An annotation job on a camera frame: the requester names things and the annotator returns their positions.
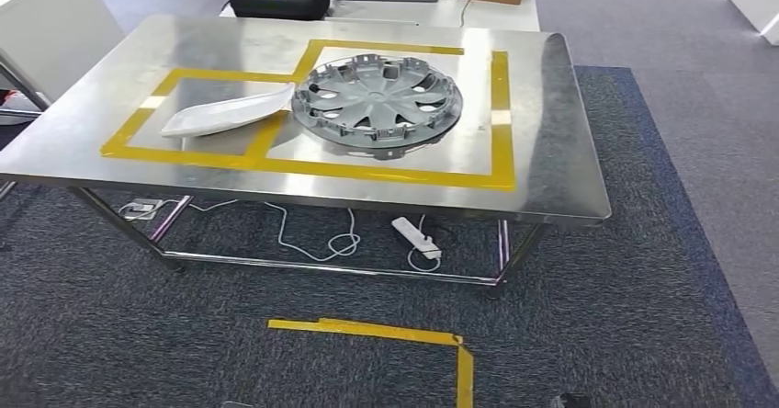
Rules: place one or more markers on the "white curved plastic part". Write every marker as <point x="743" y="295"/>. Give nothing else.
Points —
<point x="225" y="116"/>

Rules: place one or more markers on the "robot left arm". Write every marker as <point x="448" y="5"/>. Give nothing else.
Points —
<point x="237" y="404"/>

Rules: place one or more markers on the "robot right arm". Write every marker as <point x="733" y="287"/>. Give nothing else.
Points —
<point x="572" y="401"/>

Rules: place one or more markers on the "yellow tape on workbench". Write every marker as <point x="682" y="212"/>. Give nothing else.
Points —
<point x="502" y="149"/>

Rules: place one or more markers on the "stainless steel workbench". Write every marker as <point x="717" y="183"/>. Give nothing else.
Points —
<point x="548" y="149"/>

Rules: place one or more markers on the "white power strip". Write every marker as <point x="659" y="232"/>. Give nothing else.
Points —
<point x="414" y="238"/>

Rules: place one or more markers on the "grey plastic wheel hubcap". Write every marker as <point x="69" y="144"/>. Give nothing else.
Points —
<point x="377" y="98"/>

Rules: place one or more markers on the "yellow floor tape outline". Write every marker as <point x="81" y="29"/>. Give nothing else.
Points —
<point x="377" y="331"/>

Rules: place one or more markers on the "white desk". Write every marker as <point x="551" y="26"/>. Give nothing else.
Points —
<point x="499" y="15"/>

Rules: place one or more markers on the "metal floor socket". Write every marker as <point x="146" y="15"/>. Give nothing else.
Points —
<point x="141" y="209"/>

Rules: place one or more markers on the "white partition panel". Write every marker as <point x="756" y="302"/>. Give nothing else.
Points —
<point x="55" y="34"/>

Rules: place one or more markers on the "grey metal frame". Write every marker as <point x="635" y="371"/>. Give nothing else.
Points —
<point x="24" y="85"/>

